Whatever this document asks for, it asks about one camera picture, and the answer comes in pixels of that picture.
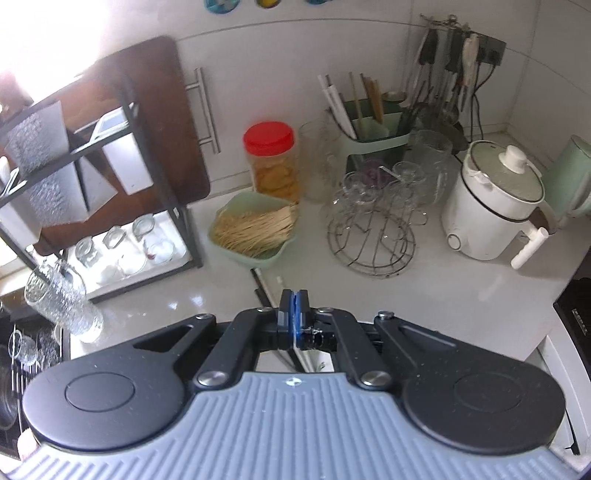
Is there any white electric cooker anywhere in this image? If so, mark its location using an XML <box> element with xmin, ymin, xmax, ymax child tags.
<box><xmin>441</xmin><ymin>140</ymin><xmax>553</xmax><ymax>271</ymax></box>

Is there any green utensil holder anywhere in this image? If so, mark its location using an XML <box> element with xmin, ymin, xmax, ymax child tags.
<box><xmin>328</xmin><ymin>99</ymin><xmax>417</xmax><ymax>171</ymax></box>

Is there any black wall socket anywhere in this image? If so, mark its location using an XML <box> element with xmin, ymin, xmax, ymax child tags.
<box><xmin>475</xmin><ymin>32</ymin><xmax>508</xmax><ymax>64</ymax></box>

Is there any bundle of dried noodles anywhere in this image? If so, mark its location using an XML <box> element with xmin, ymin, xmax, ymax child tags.
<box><xmin>213</xmin><ymin>205</ymin><xmax>299</xmax><ymax>257</ymax></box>

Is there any wire glass holder stand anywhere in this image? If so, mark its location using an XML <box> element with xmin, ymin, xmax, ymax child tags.
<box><xmin>327</xmin><ymin>164</ymin><xmax>417</xmax><ymax>278</ymax></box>

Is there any black power cable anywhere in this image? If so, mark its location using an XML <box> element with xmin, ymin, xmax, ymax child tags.
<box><xmin>470</xmin><ymin>60</ymin><xmax>493</xmax><ymax>145</ymax></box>

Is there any row of hanging kitchen utensils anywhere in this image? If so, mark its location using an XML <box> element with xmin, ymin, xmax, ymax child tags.
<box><xmin>404</xmin><ymin>14</ymin><xmax>482</xmax><ymax>139</ymax></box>

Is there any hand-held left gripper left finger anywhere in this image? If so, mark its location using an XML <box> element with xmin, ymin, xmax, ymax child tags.
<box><xmin>133</xmin><ymin>290</ymin><xmax>295</xmax><ymax>390</ymax></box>

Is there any tall textured glass cup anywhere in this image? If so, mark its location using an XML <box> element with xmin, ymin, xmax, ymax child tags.
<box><xmin>24</xmin><ymin>258</ymin><xmax>105</xmax><ymax>343</ymax></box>

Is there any black kitchen sink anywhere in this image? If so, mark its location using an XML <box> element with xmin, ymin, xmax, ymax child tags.
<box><xmin>0</xmin><ymin>300</ymin><xmax>72</xmax><ymax>457</ymax></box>

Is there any purple translucent cup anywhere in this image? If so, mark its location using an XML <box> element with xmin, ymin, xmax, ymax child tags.
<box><xmin>360</xmin><ymin>159</ymin><xmax>394</xmax><ymax>186</ymax></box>

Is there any green plastic basket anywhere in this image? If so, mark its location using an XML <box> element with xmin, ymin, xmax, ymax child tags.
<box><xmin>209</xmin><ymin>190</ymin><xmax>301</xmax><ymax>271</ymax></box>

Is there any textured glass pitcher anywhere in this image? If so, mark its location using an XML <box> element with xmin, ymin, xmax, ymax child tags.
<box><xmin>409</xmin><ymin>129</ymin><xmax>459</xmax><ymax>206</ymax></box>
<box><xmin>298</xmin><ymin>120</ymin><xmax>345</xmax><ymax>204</ymax></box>

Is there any pale green kettle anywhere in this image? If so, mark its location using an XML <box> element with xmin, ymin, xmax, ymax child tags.
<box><xmin>540</xmin><ymin>134</ymin><xmax>591</xmax><ymax>220</ymax></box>

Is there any black metal kitchen rack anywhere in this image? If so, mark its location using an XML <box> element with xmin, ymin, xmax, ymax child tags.
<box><xmin>0</xmin><ymin>69</ymin><xmax>204</xmax><ymax>306</ymax></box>

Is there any grey patterned cutting mat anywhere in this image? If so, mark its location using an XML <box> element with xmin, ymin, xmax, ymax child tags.
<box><xmin>2</xmin><ymin>102</ymin><xmax>119</xmax><ymax>227</ymax></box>

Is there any bundle of assorted chopsticks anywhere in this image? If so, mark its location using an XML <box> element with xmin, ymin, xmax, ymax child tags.
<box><xmin>318</xmin><ymin>71</ymin><xmax>387</xmax><ymax>140</ymax></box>

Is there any small clear drinking glass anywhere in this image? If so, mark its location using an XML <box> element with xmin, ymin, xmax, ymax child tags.
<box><xmin>104</xmin><ymin>226</ymin><xmax>147</xmax><ymax>276</ymax></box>
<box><xmin>74</xmin><ymin>235</ymin><xmax>121</xmax><ymax>283</ymax></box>

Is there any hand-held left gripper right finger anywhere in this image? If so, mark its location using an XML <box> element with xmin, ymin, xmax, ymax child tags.
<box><xmin>294</xmin><ymin>288</ymin><xmax>458</xmax><ymax>390</ymax></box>

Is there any set of hanging clear glasses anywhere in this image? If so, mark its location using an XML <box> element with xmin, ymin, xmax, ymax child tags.
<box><xmin>330</xmin><ymin>159</ymin><xmax>431</xmax><ymax>228</ymax></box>

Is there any white rack holder box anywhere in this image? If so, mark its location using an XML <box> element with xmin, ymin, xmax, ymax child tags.
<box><xmin>0</xmin><ymin>159</ymin><xmax>42</xmax><ymax>246</ymax></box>
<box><xmin>90</xmin><ymin>108</ymin><xmax>155</xmax><ymax>195</ymax></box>

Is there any clear wine glass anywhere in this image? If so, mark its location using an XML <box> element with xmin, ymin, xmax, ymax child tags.
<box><xmin>8</xmin><ymin>329</ymin><xmax>39</xmax><ymax>368</ymax></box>

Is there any dark wooden cutting board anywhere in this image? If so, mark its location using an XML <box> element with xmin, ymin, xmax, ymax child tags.
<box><xmin>34</xmin><ymin>36</ymin><xmax>221</xmax><ymax>257</ymax></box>

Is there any black sink drying rack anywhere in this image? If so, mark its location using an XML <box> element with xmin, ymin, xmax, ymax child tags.
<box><xmin>0</xmin><ymin>318</ymin><xmax>70</xmax><ymax>444</ymax></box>

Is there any plastic jar with red lid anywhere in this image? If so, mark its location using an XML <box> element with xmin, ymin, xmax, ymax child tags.
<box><xmin>243</xmin><ymin>121</ymin><xmax>301</xmax><ymax>204</ymax></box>

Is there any black cooktop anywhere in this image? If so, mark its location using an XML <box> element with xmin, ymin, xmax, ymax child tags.
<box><xmin>553</xmin><ymin>274</ymin><xmax>591</xmax><ymax>352</ymax></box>

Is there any white drip tray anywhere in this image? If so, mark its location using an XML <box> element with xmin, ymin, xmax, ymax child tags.
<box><xmin>0</xmin><ymin>210</ymin><xmax>191</xmax><ymax>305</ymax></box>

